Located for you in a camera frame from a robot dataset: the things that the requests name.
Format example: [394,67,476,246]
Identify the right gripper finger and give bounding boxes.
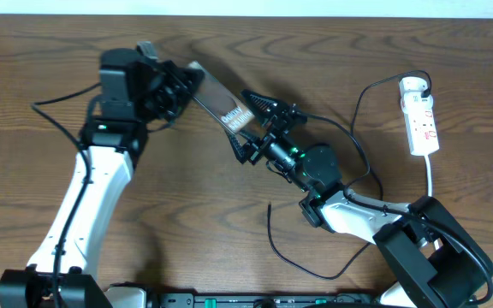
[226,130,258,164]
[241,89,278,124]

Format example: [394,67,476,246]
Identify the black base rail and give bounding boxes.
[158,293,379,308]

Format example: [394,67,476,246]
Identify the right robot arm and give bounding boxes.
[219,90,493,308]

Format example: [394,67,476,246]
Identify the white power strip cord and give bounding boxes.
[424,154,443,253]

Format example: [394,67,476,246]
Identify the black charger cable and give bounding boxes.
[266,69,433,281]

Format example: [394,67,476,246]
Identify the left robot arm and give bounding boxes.
[0,41,205,307]

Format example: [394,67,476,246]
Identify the white USB charger plug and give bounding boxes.
[399,76,428,96]

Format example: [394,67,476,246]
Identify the white power strip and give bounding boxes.
[401,92,439,157]

